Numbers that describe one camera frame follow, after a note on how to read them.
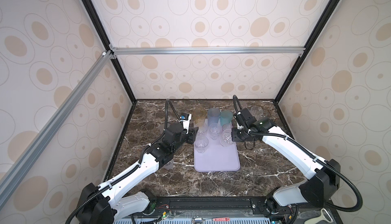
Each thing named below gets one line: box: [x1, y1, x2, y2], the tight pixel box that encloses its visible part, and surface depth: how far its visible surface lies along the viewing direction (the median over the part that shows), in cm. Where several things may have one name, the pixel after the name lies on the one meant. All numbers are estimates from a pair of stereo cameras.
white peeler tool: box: [303, 207, 334, 224], surface depth 72 cm
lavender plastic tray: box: [193, 136, 241, 173], surface depth 90 cm
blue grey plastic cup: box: [207, 107, 221, 126], surface depth 102 cm
